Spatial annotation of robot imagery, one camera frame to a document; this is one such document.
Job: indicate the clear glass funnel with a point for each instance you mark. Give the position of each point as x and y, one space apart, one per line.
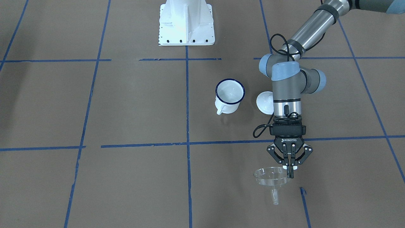
273 178

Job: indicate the white ceramic lid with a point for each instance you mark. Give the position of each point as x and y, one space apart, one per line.
264 102

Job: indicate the white pedestal column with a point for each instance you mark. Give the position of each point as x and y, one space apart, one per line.
186 22

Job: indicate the white enamel mug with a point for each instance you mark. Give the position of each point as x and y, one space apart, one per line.
229 94

